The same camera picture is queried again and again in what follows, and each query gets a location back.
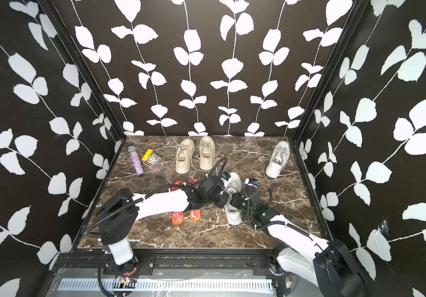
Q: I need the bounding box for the white sneaker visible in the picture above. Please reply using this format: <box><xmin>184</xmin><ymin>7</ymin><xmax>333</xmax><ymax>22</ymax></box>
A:
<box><xmin>266</xmin><ymin>141</ymin><xmax>290</xmax><ymax>178</ymax></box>
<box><xmin>224</xmin><ymin>172</ymin><xmax>243</xmax><ymax>226</ymax></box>

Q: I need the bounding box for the beige lace sneaker one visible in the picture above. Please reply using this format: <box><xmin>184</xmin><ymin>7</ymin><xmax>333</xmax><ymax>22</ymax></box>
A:
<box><xmin>199</xmin><ymin>136</ymin><xmax>215</xmax><ymax>171</ymax></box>
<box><xmin>175</xmin><ymin>138</ymin><xmax>194</xmax><ymax>174</ymax></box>

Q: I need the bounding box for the yellow small block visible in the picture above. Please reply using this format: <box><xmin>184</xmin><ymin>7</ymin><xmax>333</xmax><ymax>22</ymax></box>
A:
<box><xmin>142</xmin><ymin>149</ymin><xmax>153</xmax><ymax>162</ymax></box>

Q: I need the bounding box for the purple card box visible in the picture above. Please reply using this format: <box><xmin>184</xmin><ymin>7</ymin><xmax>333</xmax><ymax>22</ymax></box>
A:
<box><xmin>144</xmin><ymin>153</ymin><xmax>161</xmax><ymax>168</ymax></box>

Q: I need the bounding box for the white ventilation grille strip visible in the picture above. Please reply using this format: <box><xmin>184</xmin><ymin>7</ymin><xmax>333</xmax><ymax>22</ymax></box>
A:
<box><xmin>56</xmin><ymin>278</ymin><xmax>275</xmax><ymax>293</ymax></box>

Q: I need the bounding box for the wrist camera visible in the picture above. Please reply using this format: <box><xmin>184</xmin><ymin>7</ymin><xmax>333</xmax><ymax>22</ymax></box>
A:
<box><xmin>245</xmin><ymin>178</ymin><xmax>259</xmax><ymax>188</ymax></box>
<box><xmin>221</xmin><ymin>172</ymin><xmax>233</xmax><ymax>183</ymax></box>

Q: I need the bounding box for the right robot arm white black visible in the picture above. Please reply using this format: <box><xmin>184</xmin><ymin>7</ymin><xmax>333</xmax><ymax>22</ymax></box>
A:
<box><xmin>225</xmin><ymin>183</ymin><xmax>367</xmax><ymax>297</ymax></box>

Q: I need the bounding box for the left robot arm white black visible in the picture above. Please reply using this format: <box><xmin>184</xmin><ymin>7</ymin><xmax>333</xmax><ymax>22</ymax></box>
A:
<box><xmin>84</xmin><ymin>157</ymin><xmax>228</xmax><ymax>266</ymax></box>

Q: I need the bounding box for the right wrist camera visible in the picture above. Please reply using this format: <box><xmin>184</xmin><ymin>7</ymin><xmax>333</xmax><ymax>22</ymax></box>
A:
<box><xmin>245</xmin><ymin>178</ymin><xmax>259</xmax><ymax>188</ymax></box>

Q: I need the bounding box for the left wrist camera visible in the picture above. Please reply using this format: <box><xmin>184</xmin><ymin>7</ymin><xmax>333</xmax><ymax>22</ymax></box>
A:
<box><xmin>221</xmin><ymin>172</ymin><xmax>233</xmax><ymax>183</ymax></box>

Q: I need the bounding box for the purple glitter bottle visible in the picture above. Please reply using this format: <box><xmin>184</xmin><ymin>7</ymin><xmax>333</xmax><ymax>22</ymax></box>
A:
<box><xmin>127</xmin><ymin>146</ymin><xmax>144</xmax><ymax>176</ymax></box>

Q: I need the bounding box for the red orange insole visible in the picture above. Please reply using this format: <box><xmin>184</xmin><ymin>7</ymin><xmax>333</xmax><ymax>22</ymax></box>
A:
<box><xmin>171</xmin><ymin>181</ymin><xmax>184</xmax><ymax>226</ymax></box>

